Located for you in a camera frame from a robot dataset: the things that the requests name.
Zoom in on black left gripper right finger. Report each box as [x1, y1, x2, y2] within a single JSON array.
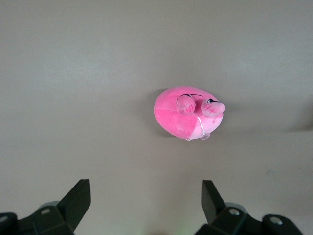
[[194, 180, 304, 235]]

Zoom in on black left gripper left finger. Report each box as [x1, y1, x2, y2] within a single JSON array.
[[0, 179, 91, 235]]

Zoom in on round pink plush toy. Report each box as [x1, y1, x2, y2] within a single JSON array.
[[154, 86, 226, 141]]

